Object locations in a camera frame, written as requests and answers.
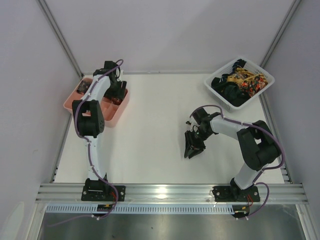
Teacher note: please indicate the aluminium front rail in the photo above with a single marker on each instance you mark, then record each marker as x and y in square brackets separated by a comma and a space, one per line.
[167, 193]

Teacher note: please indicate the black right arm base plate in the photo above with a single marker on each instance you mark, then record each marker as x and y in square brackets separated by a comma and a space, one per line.
[228, 193]

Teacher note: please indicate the pink compartment tray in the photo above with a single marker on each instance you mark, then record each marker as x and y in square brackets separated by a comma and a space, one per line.
[111, 111]

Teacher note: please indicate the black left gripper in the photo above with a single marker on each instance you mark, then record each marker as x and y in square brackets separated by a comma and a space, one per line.
[119, 89]

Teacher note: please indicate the white slotted cable duct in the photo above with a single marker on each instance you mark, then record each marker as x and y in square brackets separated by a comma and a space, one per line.
[86, 208]

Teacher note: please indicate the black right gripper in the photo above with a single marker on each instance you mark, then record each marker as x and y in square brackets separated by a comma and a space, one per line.
[196, 142]

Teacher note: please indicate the red floral tie in basket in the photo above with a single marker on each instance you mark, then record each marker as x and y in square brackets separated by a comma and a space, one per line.
[253, 86]

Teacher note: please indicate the white perforated plastic basket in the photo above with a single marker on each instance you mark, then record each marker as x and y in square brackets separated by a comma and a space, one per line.
[228, 69]

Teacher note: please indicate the yellow patterned tie in basket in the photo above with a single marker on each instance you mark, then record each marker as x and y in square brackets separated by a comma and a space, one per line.
[240, 75]

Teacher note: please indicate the red multicolour patterned tie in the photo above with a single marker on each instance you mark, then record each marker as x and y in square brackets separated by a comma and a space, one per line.
[116, 101]

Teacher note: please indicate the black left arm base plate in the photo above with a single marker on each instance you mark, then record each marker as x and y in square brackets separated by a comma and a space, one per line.
[102, 193]

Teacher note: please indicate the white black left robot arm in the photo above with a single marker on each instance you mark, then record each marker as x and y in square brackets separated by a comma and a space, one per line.
[89, 124]

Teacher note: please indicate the rolled dark tie in tray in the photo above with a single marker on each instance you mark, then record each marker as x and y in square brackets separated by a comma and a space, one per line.
[83, 86]

